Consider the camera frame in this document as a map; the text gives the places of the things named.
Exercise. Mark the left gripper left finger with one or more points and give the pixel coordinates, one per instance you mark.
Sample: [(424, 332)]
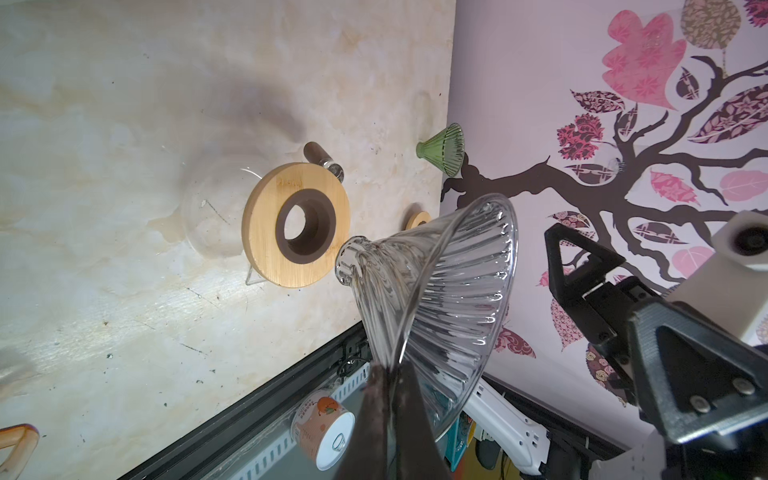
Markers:
[(371, 451)]

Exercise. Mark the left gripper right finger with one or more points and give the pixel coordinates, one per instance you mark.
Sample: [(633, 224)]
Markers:
[(416, 452)]

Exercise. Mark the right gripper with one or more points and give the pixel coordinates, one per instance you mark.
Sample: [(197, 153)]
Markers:
[(689, 377)]

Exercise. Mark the clear glass carafe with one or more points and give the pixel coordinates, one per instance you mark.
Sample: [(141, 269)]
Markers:
[(287, 219)]

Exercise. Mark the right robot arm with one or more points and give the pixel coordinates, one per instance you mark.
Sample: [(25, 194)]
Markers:
[(541, 454)]

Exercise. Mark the green glass dripper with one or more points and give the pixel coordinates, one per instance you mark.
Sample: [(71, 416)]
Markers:
[(445, 150)]

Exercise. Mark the white paper cup lid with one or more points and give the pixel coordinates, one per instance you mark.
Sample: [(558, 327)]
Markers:
[(322, 427)]

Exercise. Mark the orange glass pitcher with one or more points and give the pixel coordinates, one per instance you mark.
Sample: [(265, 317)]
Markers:
[(22, 440)]

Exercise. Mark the white cable duct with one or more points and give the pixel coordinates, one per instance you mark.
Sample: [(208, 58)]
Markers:
[(273, 454)]

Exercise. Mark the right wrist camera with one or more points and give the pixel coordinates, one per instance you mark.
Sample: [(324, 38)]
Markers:
[(730, 288)]

